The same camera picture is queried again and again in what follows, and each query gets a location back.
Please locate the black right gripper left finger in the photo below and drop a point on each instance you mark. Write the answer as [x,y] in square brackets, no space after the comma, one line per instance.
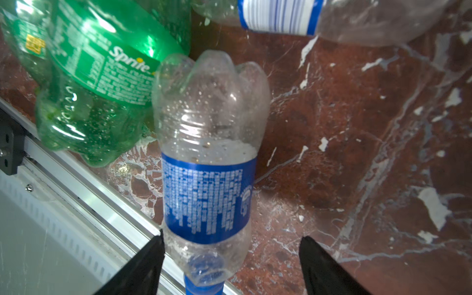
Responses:
[140,276]

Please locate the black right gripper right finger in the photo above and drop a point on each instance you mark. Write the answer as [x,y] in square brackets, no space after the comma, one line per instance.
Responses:
[322,274]

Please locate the clear bottle blue label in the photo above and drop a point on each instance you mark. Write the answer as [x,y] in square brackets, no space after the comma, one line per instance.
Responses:
[210,116]

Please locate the green Sprite bottle yellow cap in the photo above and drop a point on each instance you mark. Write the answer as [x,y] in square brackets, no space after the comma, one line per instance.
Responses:
[103,58]

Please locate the clear bottle red label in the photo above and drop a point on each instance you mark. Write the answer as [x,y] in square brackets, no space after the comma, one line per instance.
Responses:
[374,23]

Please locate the crushed green Sprite bottle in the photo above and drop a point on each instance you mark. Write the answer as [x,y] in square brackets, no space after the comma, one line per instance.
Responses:
[24,25]

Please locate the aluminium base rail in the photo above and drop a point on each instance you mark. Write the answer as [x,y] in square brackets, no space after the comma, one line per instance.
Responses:
[66,230]

